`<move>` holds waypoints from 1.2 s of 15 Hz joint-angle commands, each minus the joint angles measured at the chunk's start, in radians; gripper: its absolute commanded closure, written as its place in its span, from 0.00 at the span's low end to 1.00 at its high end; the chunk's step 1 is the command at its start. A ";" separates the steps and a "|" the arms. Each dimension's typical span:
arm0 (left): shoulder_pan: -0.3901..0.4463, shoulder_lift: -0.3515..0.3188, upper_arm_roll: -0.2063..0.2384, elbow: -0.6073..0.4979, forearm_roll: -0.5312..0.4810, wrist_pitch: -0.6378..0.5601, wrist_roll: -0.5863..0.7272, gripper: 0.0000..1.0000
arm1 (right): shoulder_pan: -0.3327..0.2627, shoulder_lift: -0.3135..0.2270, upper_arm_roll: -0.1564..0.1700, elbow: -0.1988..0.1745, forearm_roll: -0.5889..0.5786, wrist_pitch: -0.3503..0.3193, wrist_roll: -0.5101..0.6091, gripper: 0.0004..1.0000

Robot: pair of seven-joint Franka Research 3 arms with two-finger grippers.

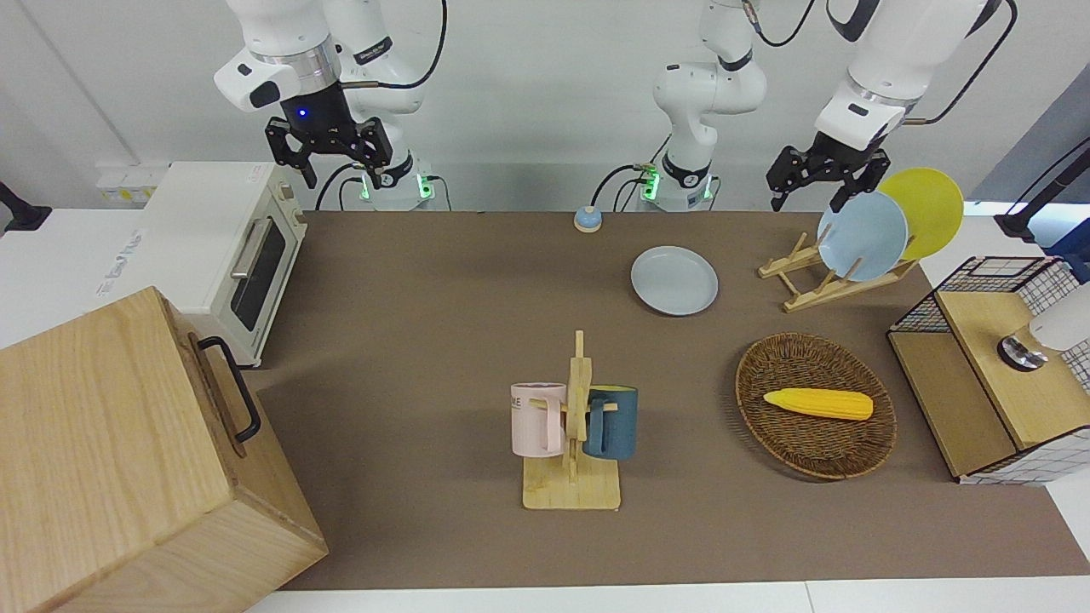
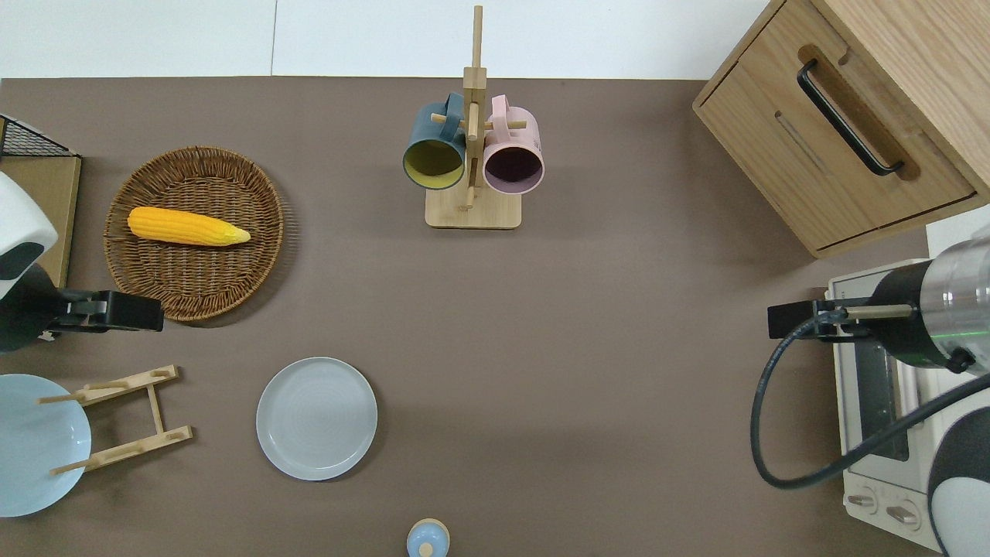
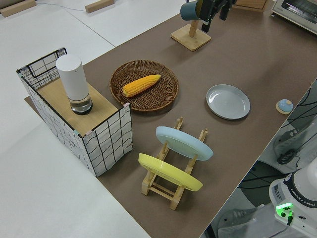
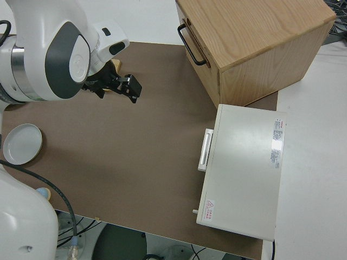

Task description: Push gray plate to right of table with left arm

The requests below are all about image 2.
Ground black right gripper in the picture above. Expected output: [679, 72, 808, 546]
[767, 297, 853, 342]

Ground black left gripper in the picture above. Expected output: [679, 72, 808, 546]
[54, 289, 166, 334]

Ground gray round plate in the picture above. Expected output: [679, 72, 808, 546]
[256, 357, 379, 482]

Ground wooden plate rack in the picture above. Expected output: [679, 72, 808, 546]
[39, 364, 194, 476]

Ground light blue plate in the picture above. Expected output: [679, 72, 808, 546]
[0, 374, 92, 518]

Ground brown wicker basket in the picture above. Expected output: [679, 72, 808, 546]
[104, 145, 286, 323]

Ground yellow corn cob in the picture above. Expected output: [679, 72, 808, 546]
[127, 206, 252, 248]

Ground white toaster oven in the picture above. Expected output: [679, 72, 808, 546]
[824, 258, 990, 555]

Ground wooden cabinet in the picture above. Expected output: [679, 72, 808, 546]
[693, 0, 990, 259]

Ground pink mug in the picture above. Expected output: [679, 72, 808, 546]
[482, 94, 546, 196]

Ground wooden mug tree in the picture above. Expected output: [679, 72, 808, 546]
[425, 5, 528, 230]

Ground dark blue mug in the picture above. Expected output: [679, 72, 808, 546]
[401, 93, 469, 192]

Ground light blue bottle wooden cap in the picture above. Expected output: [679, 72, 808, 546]
[406, 518, 451, 557]

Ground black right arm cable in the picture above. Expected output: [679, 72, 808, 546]
[750, 308, 990, 490]

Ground wire and wood shelf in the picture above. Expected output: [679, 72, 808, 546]
[0, 114, 83, 289]

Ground black cabinet handle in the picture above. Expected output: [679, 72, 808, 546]
[796, 59, 906, 177]

